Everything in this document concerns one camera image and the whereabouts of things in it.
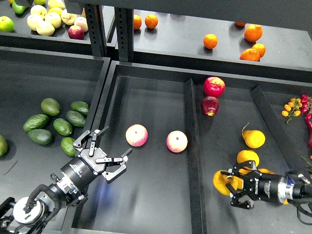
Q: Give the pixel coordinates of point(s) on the pink peach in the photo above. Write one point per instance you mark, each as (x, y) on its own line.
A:
(81, 22)

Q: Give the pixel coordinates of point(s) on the stray yellow pear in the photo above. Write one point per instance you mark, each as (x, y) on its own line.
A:
(221, 180)

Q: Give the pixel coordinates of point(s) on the green avocado bottom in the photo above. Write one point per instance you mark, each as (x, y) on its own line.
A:
(40, 136)

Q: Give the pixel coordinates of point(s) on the yellow pear lower middle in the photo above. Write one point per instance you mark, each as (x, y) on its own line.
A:
(266, 171)

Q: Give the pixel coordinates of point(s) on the pale yellow pear front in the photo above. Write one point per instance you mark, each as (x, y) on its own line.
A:
(45, 28)

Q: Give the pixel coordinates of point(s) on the green avocado middle right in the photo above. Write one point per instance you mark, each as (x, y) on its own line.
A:
(75, 118)

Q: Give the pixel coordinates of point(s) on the orange behind post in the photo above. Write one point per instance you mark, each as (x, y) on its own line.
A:
(137, 22)

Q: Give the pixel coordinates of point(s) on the dark red apple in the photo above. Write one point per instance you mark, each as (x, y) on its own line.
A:
(210, 106)

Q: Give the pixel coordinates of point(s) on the pink apple left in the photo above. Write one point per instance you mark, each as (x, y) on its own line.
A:
(136, 135)

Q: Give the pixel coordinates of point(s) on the yellow pear lower right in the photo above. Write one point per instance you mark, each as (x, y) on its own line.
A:
(285, 201)

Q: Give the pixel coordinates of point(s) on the stray green avocado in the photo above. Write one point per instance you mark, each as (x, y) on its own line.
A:
(67, 146)

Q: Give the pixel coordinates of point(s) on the black tray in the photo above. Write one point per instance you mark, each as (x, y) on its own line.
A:
(152, 196)
(26, 78)

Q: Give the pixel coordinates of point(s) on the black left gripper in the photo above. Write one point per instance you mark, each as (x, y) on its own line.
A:
(83, 169)

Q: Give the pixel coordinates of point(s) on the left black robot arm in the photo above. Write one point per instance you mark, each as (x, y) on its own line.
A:
(44, 203)

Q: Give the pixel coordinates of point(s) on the black middle tray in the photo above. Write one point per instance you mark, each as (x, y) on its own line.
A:
(152, 196)

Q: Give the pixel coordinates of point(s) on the black shelf post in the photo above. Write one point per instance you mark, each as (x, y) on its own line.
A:
(96, 30)
(125, 33)

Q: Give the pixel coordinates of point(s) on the bright red apple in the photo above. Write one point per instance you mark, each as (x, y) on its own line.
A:
(214, 86)

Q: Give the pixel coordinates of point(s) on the green avocado at edge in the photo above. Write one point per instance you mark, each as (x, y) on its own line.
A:
(3, 146)

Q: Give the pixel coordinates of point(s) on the red apple on shelf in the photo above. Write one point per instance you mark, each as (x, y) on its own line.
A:
(76, 32)

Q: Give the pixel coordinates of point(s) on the orange cherry tomato vine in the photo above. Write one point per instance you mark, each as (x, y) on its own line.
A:
(292, 109)

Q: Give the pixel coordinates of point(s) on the orange right small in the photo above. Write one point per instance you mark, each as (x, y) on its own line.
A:
(261, 48)

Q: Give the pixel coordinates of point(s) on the red chili peppers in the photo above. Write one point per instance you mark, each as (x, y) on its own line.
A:
(307, 108)

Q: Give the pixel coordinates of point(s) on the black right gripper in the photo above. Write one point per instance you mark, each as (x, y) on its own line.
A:
(256, 185)

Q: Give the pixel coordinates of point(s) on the orange front right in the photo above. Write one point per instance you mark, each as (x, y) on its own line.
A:
(250, 55)

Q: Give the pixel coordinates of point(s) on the black left tray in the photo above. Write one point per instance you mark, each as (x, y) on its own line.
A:
(26, 78)

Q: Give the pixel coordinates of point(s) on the black left shelf post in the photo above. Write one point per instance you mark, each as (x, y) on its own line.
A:
(96, 30)

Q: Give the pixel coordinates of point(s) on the black right shelf post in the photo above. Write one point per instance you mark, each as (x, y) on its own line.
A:
(125, 33)

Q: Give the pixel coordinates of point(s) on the green avocado top right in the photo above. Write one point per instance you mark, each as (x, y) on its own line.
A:
(81, 107)

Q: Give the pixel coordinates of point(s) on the green avocado top left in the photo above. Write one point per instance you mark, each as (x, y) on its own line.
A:
(50, 107)

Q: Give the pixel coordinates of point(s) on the pale yellow pear centre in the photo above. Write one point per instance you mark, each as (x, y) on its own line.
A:
(54, 19)

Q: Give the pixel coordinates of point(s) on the orange centre shelf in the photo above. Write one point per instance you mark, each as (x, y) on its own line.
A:
(210, 41)

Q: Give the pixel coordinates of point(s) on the green avocado centre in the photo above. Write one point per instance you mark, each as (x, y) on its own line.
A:
(63, 127)

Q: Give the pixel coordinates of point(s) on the pink apple right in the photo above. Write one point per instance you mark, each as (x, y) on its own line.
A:
(176, 141)

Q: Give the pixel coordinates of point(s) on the pink apple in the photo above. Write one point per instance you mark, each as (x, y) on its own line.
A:
(136, 135)
(176, 141)

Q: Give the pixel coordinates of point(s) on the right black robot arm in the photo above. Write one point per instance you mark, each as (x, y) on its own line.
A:
(300, 193)

